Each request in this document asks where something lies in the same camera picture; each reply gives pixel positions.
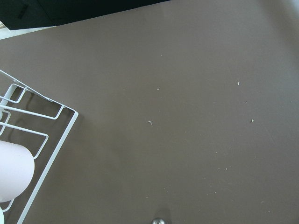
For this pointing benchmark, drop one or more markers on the steel muddler with black tip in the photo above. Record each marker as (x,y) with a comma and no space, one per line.
(158,220)

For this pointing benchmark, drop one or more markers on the black foam block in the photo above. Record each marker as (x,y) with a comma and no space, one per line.
(24,14)

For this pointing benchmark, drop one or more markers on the white wire cup rack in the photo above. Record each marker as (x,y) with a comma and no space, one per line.
(39,124)

